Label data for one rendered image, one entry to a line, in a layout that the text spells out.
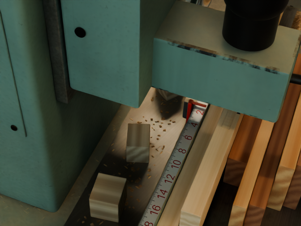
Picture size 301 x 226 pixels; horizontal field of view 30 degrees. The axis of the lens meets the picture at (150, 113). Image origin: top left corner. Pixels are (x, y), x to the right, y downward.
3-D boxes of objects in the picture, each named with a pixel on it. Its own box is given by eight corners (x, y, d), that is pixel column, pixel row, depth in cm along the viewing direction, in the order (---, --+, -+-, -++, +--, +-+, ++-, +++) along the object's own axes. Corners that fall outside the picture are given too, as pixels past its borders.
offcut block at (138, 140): (148, 163, 78) (149, 147, 75) (126, 162, 78) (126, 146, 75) (149, 139, 81) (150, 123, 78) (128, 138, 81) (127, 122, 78)
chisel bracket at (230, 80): (273, 135, 58) (291, 74, 51) (146, 97, 61) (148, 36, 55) (288, 88, 62) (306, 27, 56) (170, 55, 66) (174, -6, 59)
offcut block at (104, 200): (127, 196, 74) (126, 178, 71) (118, 223, 71) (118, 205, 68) (99, 190, 75) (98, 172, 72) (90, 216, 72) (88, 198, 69)
